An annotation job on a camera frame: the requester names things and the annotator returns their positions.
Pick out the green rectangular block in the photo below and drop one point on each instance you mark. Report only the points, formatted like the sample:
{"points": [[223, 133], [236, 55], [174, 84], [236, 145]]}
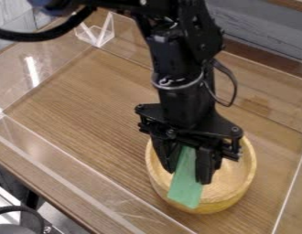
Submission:
{"points": [[186, 189]]}

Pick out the brown wooden bowl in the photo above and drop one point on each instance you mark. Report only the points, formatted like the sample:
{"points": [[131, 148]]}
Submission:
{"points": [[230, 184]]}

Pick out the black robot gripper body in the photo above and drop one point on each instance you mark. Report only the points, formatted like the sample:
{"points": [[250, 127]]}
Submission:
{"points": [[184, 116]]}

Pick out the black metal bracket with bolt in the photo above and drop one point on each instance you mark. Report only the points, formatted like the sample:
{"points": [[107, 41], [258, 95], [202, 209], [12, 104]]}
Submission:
{"points": [[33, 221]]}

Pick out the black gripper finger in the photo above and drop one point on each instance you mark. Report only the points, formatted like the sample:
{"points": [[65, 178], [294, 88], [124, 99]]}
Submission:
{"points": [[207, 163], [167, 149]]}

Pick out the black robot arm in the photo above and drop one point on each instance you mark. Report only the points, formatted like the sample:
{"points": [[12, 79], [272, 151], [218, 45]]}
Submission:
{"points": [[184, 41]]}

